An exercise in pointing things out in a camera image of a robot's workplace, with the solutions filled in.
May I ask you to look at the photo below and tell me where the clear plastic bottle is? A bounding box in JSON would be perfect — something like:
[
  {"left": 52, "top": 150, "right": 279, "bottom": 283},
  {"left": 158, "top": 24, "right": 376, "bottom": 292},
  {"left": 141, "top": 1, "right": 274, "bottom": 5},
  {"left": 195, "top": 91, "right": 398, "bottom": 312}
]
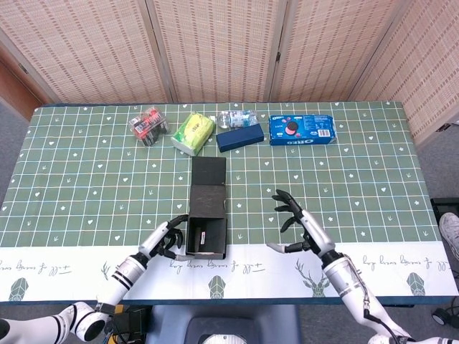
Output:
[{"left": 216, "top": 110, "right": 259, "bottom": 130}]

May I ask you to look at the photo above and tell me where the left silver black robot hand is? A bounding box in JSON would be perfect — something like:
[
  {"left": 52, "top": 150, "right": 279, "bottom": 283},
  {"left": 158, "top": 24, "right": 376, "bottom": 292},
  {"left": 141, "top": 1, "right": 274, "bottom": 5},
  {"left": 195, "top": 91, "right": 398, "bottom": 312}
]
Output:
[{"left": 138, "top": 214, "right": 191, "bottom": 262}]

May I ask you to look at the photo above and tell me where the white sneaker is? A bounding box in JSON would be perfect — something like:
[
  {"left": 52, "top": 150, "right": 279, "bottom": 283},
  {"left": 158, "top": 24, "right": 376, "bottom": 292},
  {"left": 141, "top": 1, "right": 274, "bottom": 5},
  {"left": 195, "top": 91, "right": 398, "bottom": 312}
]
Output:
[{"left": 437, "top": 211, "right": 459, "bottom": 257}]

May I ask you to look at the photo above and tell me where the black device with cables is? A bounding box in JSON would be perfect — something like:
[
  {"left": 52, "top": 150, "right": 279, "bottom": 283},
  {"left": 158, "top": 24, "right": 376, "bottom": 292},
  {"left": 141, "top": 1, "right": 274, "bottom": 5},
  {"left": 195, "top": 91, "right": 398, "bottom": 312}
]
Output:
[{"left": 107, "top": 306, "right": 151, "bottom": 344}]

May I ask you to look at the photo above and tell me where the green tissue pack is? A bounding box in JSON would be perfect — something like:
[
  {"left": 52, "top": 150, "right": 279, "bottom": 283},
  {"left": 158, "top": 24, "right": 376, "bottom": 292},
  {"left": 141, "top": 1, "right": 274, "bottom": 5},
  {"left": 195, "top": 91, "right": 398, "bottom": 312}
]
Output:
[{"left": 171, "top": 110, "right": 217, "bottom": 158}]

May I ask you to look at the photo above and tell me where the bamboo folding screen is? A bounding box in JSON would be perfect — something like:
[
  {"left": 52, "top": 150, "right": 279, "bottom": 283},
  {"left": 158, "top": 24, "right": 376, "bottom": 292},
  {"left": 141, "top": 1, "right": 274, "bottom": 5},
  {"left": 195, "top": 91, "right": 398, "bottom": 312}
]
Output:
[{"left": 0, "top": 0, "right": 459, "bottom": 146}]

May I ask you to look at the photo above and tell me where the dark blue rectangular box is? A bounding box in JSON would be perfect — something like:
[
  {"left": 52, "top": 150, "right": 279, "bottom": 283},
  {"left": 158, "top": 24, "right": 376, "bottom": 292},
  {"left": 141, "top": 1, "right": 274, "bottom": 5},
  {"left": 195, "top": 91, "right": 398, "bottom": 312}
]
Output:
[{"left": 216, "top": 123, "right": 265, "bottom": 154}]

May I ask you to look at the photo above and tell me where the pack of batteries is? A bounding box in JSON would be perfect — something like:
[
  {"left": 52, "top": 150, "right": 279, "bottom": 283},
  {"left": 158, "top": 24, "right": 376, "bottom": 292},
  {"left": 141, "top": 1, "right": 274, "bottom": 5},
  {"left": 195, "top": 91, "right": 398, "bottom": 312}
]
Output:
[{"left": 128, "top": 105, "right": 169, "bottom": 147}]

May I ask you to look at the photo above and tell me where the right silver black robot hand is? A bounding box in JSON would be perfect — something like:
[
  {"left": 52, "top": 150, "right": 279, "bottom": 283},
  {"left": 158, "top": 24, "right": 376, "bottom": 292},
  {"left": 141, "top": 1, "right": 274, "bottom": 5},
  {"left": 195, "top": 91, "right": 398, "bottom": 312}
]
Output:
[{"left": 265, "top": 189, "right": 337, "bottom": 259}]

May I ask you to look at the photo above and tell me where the blue Oreo cookie box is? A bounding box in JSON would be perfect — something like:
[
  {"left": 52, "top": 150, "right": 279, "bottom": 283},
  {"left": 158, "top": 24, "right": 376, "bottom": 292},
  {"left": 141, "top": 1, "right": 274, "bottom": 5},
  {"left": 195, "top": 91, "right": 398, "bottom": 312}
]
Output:
[{"left": 268, "top": 114, "right": 338, "bottom": 146}]

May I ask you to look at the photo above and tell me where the black paper box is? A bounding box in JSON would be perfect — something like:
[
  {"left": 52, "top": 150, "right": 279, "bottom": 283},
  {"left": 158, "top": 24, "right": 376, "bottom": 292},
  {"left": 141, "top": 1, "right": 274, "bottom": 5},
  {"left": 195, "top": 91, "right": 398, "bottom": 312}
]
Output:
[{"left": 184, "top": 156, "right": 230, "bottom": 261}]

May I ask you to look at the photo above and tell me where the green grid tablecloth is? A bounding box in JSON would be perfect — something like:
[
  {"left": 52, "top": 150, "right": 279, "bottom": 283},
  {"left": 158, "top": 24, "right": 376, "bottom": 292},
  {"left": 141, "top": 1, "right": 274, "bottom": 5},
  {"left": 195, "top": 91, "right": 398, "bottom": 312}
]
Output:
[{"left": 0, "top": 101, "right": 449, "bottom": 305}]

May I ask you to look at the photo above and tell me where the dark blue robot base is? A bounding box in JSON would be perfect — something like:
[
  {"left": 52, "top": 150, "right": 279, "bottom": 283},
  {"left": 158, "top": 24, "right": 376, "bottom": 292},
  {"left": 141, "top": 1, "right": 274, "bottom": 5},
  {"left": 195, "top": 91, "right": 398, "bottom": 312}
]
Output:
[{"left": 182, "top": 304, "right": 302, "bottom": 344}]

